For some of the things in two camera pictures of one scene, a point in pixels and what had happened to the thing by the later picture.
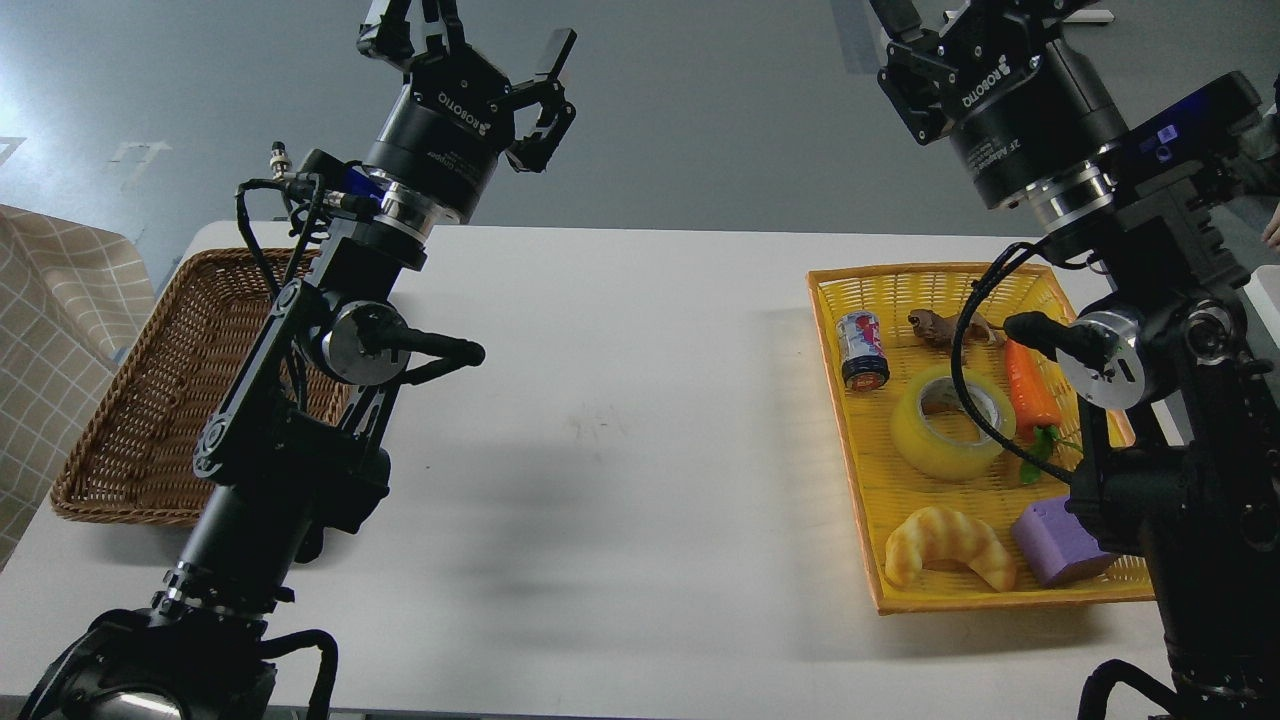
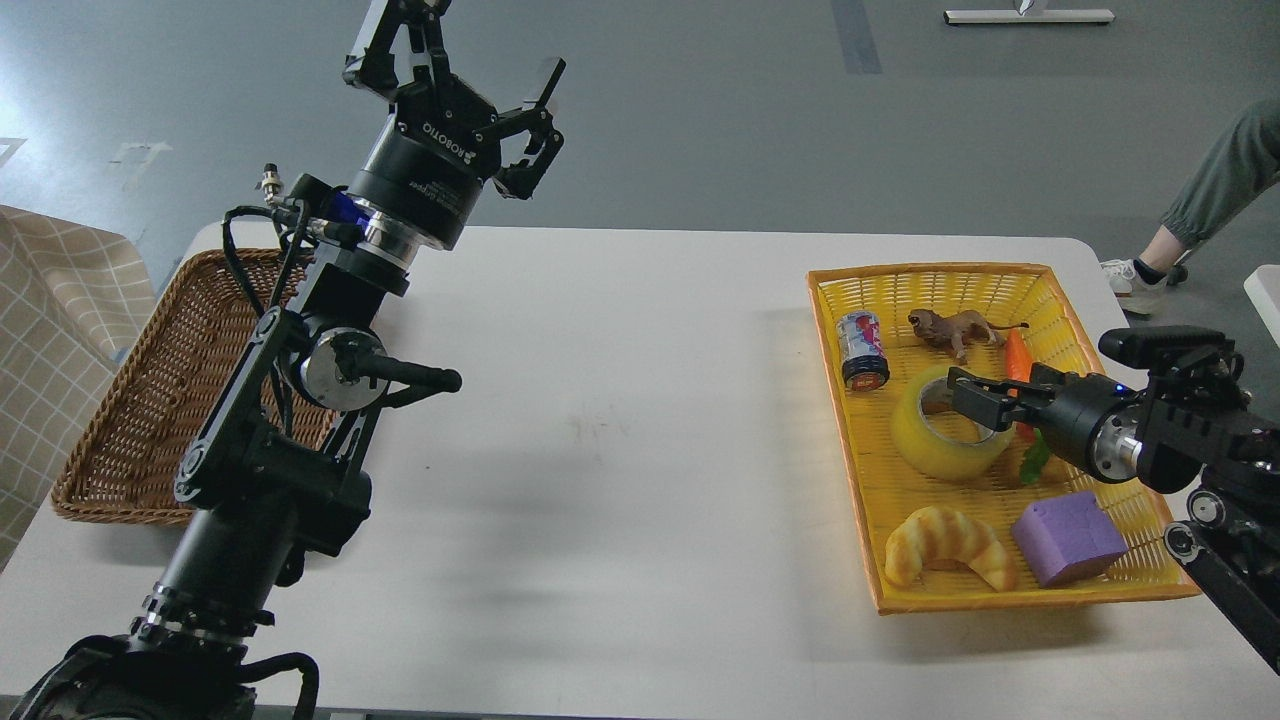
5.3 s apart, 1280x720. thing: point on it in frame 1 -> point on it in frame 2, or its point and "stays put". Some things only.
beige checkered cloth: x=73 y=293 stays put
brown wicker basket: x=137 y=454 stays put
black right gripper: x=1021 y=116 -> x=1068 y=405
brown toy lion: x=941 y=330 stays put
